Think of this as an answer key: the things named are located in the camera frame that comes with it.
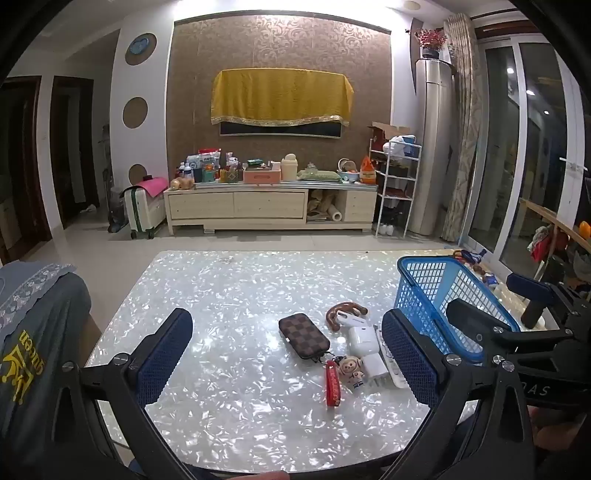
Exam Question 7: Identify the dark wooden door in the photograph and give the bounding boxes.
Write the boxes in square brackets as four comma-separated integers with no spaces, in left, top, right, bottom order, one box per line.
[50,76,100,229]
[0,76,51,264]

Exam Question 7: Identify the hanging red clothes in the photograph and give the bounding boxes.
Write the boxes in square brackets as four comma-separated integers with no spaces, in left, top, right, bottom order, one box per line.
[529,226,561,264]

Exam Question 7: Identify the cardboard box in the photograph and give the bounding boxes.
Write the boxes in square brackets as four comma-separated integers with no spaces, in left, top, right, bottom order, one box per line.
[368,121,411,144]

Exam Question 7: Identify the cream TV cabinet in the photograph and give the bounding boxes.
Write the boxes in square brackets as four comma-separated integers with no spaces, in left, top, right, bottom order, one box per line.
[164,180,379,236]

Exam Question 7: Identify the brown wooden massager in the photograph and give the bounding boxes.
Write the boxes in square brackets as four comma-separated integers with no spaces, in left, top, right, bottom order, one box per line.
[326,302,369,332]

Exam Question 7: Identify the white remote control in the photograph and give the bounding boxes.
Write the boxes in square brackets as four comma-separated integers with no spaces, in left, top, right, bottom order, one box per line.
[376,328,410,389]

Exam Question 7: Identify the patterned curtain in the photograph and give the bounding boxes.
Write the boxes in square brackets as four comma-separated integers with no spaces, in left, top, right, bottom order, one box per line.
[442,13,483,243]

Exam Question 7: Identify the blue lace cloth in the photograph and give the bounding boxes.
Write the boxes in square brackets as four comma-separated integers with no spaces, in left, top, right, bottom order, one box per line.
[0,261,77,342]

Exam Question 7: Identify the astronaut doll keychain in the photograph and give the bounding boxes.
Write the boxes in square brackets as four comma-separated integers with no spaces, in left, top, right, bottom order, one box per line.
[339,355,369,393]

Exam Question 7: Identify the white power bank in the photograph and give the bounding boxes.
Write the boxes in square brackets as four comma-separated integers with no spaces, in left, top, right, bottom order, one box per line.
[347,325,380,356]

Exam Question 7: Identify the white shelf rack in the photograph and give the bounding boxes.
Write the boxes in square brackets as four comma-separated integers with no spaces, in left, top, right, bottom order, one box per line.
[368,138,422,238]

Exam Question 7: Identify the clutter of bottles and packets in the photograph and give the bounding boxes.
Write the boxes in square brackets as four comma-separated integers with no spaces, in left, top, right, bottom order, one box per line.
[175,148,243,185]

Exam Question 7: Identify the wall-mounted television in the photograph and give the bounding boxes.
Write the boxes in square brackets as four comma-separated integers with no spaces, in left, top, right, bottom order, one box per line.
[218,115,345,138]

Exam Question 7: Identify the yellow cloth cover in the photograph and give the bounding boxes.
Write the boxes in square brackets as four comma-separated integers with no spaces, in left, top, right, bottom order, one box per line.
[211,68,355,126]

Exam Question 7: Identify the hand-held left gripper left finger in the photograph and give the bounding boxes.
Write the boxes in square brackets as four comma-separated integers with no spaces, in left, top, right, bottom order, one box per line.
[50,307,195,480]

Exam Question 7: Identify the pink cloth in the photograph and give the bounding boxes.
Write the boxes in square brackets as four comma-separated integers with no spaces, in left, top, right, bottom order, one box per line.
[131,176,171,197]

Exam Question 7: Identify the person's left hand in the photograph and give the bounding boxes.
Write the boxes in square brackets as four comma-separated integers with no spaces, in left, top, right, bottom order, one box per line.
[203,471,289,480]

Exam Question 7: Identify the sliding glass door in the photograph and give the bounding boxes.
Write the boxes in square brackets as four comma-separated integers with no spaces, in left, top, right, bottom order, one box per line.
[466,37,591,273]

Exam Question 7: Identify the green pillow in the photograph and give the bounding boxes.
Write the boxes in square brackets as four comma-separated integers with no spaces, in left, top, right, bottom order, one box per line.
[297,168,341,182]

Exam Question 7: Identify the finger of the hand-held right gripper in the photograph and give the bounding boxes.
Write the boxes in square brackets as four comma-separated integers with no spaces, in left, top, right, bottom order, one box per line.
[446,298,570,360]
[505,272,583,317]

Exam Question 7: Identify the blue plastic basket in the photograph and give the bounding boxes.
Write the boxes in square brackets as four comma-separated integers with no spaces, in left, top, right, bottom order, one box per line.
[396,256,521,365]

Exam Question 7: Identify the white suitcase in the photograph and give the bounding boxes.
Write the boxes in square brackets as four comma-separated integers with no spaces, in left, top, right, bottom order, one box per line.
[124,185,167,240]

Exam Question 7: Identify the brown checkered wallet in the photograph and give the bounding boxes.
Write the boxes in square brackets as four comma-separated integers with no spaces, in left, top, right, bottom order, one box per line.
[278,312,331,365]

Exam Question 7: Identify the white charger plug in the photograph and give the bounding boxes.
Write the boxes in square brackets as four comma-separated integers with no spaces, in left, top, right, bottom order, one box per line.
[362,353,391,391]

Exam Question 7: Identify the white bowl with items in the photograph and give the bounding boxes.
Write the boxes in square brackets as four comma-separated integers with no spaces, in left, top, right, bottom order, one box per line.
[337,158,363,182]

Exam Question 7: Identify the standing air conditioner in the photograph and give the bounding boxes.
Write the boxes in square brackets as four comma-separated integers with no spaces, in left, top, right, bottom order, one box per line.
[410,59,453,236]

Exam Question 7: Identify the red strap keychain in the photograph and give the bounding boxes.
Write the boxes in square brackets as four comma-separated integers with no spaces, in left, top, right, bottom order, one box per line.
[325,360,342,408]

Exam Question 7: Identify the pink tissue box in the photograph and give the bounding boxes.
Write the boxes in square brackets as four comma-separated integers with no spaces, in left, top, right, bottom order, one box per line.
[243,168,282,184]

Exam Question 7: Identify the grey shirt yellow print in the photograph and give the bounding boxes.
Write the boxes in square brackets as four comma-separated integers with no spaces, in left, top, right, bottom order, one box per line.
[0,272,93,444]

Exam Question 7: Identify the blue wall plate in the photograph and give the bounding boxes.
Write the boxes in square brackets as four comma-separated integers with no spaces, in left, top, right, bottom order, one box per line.
[126,33,157,65]

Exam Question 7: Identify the potted red flowers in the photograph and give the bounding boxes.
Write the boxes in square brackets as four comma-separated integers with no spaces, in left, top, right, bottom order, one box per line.
[412,28,448,60]

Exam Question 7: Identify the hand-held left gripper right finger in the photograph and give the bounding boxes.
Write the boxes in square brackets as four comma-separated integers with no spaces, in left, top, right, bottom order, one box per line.
[379,308,540,480]

